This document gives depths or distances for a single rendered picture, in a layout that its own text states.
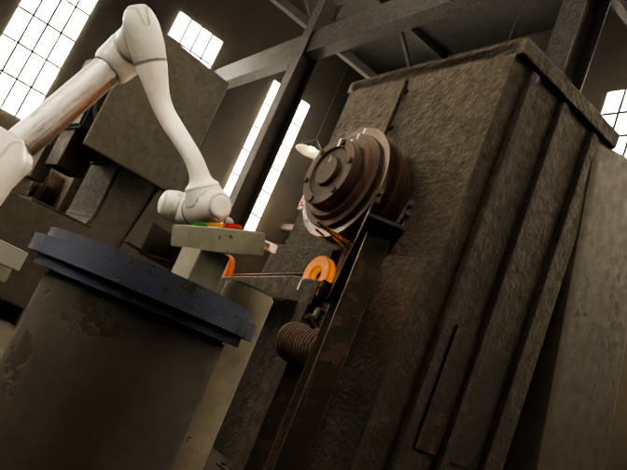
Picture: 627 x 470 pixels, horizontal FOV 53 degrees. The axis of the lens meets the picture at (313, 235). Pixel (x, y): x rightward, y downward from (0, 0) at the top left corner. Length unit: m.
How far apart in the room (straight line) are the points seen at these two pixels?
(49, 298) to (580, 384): 2.27
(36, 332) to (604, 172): 2.34
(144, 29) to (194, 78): 3.01
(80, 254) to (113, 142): 3.96
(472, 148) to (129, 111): 3.05
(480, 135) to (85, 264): 1.71
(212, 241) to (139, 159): 3.55
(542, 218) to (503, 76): 0.54
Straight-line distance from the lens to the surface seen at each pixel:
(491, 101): 2.34
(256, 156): 9.53
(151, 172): 4.84
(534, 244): 2.45
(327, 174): 2.34
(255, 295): 1.42
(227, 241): 1.26
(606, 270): 2.82
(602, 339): 2.85
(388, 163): 2.26
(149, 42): 2.05
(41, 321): 0.82
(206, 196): 1.84
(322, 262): 2.30
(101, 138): 4.68
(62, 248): 0.78
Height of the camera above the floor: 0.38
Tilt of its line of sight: 12 degrees up
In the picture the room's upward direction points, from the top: 23 degrees clockwise
